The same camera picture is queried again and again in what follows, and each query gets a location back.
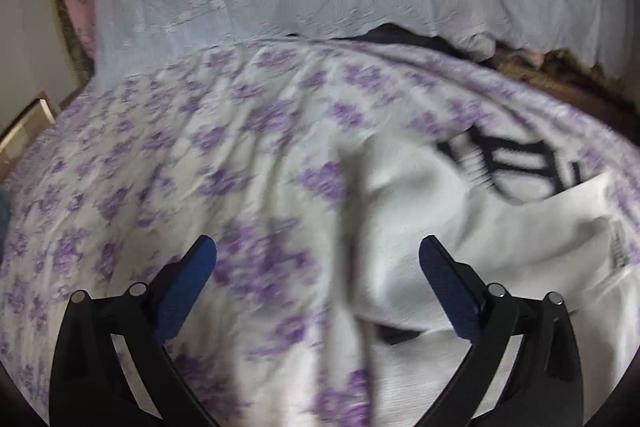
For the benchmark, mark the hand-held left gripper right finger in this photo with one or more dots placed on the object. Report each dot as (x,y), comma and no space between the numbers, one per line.
(447,287)

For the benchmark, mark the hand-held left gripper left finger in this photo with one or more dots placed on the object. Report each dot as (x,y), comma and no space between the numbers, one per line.
(187,279)

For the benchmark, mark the white sweater with black trim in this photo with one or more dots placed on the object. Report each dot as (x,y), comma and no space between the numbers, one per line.
(415,227)

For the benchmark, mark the purple floral bedsheet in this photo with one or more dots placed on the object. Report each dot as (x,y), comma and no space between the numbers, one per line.
(150,167)

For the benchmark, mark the blue cloth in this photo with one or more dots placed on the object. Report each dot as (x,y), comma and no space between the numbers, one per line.
(4,217)

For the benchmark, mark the wooden bedside cabinet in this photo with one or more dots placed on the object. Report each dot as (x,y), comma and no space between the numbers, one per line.
(27,122)

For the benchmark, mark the brown woven mat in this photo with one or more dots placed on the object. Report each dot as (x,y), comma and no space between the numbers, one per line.
(565,82)

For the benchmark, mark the pink cloth pile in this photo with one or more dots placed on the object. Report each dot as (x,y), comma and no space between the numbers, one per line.
(535,57)

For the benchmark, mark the dark cloth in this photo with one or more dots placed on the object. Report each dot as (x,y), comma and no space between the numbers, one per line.
(400,36)

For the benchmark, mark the dark green patterned panel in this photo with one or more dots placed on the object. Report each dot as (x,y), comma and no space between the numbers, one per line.
(70,42)

